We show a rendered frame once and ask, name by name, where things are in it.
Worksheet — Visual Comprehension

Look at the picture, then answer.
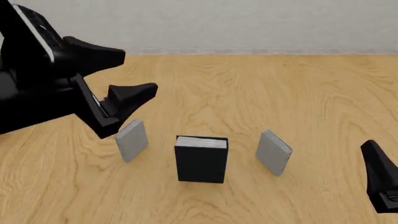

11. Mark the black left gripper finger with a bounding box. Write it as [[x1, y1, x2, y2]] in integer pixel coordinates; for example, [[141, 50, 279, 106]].
[[63, 35, 126, 77], [102, 82, 159, 123]]

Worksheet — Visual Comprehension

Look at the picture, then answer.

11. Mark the grey book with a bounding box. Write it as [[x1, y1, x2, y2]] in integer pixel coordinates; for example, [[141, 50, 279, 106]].
[[114, 118, 150, 164], [255, 128, 294, 177]]

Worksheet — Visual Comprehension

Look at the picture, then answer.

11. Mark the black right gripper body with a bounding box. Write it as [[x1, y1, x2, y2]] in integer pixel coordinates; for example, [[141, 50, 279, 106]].
[[366, 185, 398, 215]]

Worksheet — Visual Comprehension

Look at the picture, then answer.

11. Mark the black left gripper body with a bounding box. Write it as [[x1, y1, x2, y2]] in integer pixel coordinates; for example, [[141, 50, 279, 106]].
[[70, 73, 121, 140]]

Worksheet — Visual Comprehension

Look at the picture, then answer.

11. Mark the flat plate on black stalk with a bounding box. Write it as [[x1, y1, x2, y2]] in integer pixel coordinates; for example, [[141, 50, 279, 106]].
[[11, 2, 65, 63]]

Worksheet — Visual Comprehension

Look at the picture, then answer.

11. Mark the dark navy hardcover book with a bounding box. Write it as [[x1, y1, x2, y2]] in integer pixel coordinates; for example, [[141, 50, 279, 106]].
[[174, 134, 229, 185]]

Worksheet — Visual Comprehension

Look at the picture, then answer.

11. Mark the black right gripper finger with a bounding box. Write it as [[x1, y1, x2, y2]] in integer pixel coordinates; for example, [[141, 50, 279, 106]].
[[360, 139, 398, 195]]

